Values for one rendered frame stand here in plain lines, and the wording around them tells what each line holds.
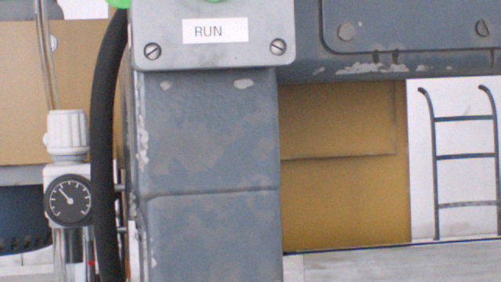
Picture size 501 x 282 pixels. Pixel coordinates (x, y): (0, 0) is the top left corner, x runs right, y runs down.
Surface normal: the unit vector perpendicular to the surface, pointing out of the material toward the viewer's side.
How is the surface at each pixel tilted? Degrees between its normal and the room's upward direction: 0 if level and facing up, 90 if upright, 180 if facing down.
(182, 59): 90
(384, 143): 90
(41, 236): 120
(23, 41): 90
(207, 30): 90
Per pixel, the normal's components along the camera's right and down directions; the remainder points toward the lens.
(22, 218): 0.60, 0.04
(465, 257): 0.16, 0.04
